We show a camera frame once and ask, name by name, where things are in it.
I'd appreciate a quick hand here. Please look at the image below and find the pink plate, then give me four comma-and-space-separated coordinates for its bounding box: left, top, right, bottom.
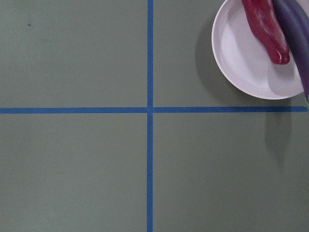
211, 0, 309, 100

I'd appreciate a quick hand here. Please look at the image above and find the purple eggplant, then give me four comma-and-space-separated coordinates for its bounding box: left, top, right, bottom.
273, 0, 309, 103

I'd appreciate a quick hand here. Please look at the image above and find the red chili pepper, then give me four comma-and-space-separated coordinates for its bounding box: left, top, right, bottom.
241, 0, 290, 65

